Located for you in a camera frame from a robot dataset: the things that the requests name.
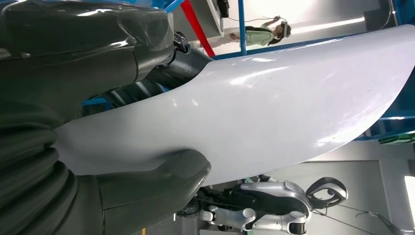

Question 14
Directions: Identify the red barrier tape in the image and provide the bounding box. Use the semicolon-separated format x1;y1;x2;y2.
179;0;217;58

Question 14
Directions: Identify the blue metal shelf rack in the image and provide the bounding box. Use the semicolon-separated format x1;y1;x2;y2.
81;0;415;145

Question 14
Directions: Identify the clear plastic film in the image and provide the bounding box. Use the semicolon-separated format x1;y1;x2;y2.
0;0;176;61

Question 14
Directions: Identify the silver humanoid robot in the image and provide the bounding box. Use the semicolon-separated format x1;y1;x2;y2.
176;175;349;235

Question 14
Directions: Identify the person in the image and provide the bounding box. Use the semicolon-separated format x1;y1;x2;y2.
228;15;293;49

